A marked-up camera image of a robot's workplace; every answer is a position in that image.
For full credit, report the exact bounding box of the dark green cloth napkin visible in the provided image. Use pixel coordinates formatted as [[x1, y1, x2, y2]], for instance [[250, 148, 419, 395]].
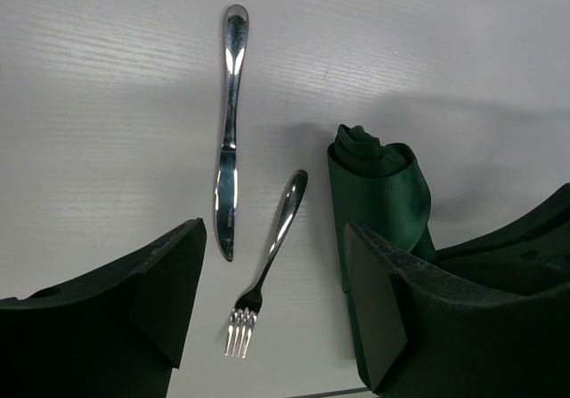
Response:
[[326, 124, 437, 359]]

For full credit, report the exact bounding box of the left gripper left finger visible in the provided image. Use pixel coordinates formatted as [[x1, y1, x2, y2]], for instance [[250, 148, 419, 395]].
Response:
[[1, 218, 207, 397]]

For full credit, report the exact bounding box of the silver table knife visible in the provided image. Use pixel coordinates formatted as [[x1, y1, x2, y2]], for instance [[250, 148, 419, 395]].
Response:
[[215, 4, 249, 262]]

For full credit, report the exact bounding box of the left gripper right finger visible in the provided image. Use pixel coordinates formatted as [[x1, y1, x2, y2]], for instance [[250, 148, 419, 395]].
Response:
[[344, 223, 569, 397]]

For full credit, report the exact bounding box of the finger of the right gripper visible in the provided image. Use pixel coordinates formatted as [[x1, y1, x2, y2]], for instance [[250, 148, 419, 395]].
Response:
[[434, 183, 569, 296]]

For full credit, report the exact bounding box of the silver fork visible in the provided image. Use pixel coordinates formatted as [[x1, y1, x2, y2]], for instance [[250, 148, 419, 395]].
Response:
[[224, 169, 308, 359]]

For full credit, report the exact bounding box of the aluminium frame rail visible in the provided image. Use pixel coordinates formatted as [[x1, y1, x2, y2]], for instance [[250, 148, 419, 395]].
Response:
[[305, 388, 370, 398]]

